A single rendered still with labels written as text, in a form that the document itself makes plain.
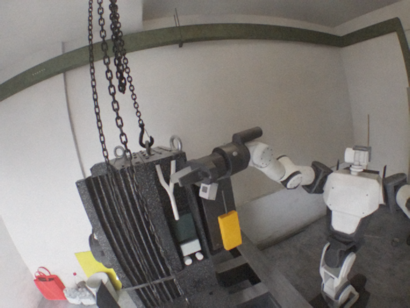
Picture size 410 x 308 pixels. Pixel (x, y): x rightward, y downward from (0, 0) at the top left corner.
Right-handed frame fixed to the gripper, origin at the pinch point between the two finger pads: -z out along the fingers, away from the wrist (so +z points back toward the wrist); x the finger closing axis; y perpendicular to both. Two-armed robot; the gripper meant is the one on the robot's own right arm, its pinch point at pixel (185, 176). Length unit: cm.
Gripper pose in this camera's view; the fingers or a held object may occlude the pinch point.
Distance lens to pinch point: 48.1
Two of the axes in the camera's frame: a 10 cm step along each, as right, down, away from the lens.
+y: -2.4, -9.6, -1.6
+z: 8.2, -2.9, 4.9
